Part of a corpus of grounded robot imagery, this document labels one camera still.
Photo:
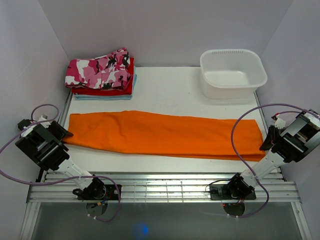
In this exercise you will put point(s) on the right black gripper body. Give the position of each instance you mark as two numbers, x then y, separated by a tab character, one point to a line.
274	131

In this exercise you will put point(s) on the orange trousers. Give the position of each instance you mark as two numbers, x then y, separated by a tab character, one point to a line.
144	133

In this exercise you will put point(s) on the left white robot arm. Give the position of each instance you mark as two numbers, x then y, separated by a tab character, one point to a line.
43	144

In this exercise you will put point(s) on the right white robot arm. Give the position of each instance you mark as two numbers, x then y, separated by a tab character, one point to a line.
283	145

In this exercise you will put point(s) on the light blue folded trousers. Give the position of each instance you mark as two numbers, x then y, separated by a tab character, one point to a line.
108	98

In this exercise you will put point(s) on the red folded trousers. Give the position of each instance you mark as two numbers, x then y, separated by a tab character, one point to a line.
81	92

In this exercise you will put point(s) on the pink camouflage folded trousers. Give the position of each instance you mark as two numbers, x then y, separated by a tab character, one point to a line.
113	71

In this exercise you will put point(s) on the white plastic basin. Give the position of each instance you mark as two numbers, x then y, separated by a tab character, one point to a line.
231	73

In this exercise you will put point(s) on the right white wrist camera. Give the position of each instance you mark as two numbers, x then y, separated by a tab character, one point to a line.
278	122

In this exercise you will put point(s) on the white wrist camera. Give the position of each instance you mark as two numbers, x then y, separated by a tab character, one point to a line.
278	122
43	119

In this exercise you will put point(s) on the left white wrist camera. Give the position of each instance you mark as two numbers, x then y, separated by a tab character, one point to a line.
43	119

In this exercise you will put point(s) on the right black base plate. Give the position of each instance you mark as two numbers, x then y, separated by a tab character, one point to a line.
215	192

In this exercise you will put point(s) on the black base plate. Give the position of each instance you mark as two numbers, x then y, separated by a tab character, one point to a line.
115	192
215	192

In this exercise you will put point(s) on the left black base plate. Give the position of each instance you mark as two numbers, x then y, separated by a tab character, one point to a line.
115	192

